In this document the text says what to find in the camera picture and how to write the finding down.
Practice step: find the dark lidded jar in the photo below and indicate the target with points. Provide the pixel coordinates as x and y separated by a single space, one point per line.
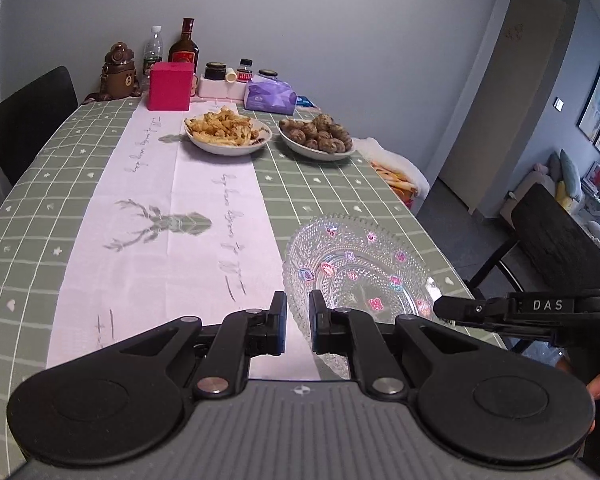
215 71

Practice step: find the purple tissue pack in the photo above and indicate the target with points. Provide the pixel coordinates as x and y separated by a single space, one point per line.
270 95

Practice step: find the pale pink table runner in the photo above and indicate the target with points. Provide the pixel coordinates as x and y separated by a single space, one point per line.
180 185

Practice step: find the dark upholstered chair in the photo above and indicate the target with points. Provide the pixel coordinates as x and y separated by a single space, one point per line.
25 120

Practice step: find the white plate of mushrooms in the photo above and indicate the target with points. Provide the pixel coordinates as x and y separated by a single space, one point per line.
317 135

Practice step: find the white plate of fried food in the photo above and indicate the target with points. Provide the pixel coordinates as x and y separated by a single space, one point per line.
227 130

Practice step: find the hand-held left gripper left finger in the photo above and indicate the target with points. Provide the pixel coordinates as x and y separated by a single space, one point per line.
280 322

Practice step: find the large flowered glass plate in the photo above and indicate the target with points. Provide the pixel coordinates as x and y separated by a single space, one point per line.
360 260

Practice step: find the small white tube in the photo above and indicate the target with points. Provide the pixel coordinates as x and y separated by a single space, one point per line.
231 75

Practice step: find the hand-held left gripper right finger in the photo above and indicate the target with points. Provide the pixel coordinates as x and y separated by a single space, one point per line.
315 325

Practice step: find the white bag of snacks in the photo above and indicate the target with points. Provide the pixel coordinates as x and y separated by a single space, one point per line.
400 170

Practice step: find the black metal frame chair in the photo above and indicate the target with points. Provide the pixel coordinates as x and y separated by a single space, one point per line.
550 230

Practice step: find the low black lidded jar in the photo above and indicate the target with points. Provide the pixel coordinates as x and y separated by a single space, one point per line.
267 74

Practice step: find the cream door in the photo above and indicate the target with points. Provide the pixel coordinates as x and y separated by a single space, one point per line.
510 100

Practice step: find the pale pink flat box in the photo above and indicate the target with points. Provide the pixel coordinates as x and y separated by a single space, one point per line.
220 89

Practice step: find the blue packet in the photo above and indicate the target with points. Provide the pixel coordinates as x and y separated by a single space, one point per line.
306 101

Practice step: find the pink square box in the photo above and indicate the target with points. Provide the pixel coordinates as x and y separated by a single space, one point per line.
169 85

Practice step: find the brown bear water bottle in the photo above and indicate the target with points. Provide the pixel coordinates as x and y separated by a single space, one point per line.
120 72

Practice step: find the red label jar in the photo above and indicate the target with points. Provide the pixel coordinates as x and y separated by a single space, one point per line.
245 71

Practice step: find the sofa with cushions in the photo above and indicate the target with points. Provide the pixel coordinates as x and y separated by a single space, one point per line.
580 190

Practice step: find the clear plastic water bottle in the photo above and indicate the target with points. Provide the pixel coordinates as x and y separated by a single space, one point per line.
152 52

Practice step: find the green checked tablecloth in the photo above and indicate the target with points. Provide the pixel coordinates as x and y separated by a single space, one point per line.
40 200

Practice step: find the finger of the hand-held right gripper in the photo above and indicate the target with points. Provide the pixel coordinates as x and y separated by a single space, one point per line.
520 334
465 307

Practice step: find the brown liquor bottle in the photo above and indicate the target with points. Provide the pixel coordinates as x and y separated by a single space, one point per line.
184 50

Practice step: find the white light switch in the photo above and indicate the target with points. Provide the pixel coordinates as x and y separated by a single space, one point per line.
558 104

